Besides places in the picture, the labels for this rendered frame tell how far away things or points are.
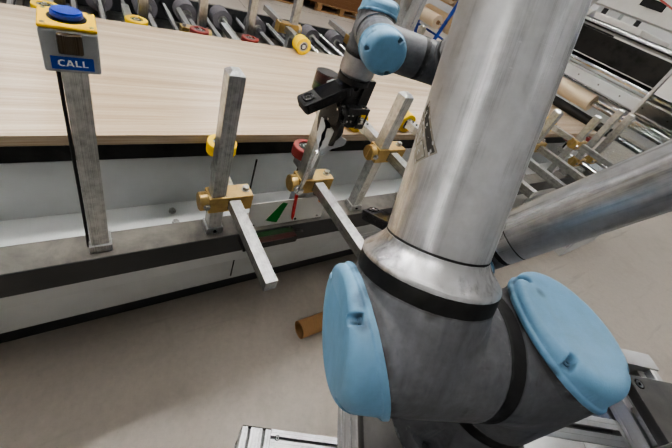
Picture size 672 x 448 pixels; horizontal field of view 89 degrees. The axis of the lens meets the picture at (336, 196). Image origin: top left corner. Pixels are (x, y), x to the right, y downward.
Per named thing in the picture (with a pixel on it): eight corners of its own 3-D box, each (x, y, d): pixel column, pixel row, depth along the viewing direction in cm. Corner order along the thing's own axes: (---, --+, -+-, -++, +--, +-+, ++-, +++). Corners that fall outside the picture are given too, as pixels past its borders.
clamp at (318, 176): (329, 190, 107) (334, 178, 103) (290, 195, 99) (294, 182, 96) (321, 179, 110) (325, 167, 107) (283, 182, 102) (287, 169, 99)
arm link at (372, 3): (367, -5, 60) (362, -14, 66) (346, 56, 66) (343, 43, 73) (407, 10, 61) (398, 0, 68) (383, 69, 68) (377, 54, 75)
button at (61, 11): (85, 29, 50) (83, 17, 49) (50, 24, 48) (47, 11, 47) (83, 19, 53) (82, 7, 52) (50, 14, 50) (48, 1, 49)
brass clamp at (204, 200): (251, 209, 94) (254, 196, 91) (200, 216, 87) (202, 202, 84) (244, 195, 98) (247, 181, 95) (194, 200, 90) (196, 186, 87)
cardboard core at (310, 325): (358, 313, 165) (305, 333, 148) (353, 321, 170) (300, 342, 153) (350, 299, 170) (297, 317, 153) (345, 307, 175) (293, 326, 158)
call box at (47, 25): (102, 80, 55) (97, 30, 50) (46, 75, 51) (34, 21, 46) (99, 60, 59) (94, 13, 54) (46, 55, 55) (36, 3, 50)
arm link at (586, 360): (563, 451, 34) (692, 401, 26) (447, 446, 31) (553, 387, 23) (511, 336, 43) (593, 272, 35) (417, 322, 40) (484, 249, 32)
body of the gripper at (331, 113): (361, 132, 81) (382, 85, 74) (332, 132, 76) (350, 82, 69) (346, 115, 86) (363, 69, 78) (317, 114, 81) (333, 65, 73)
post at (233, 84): (219, 233, 97) (247, 73, 68) (207, 235, 95) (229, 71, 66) (216, 224, 99) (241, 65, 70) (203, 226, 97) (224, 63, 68)
